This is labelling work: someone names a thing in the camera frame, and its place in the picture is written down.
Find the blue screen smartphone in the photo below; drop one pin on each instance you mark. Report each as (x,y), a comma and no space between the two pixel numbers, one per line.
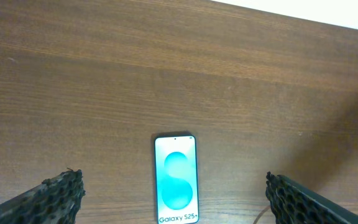
(176,178)

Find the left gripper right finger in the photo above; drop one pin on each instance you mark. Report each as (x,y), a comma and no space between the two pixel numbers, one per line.
(292,203)

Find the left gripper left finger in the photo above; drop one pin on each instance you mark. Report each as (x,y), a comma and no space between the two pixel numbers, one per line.
(55,200)

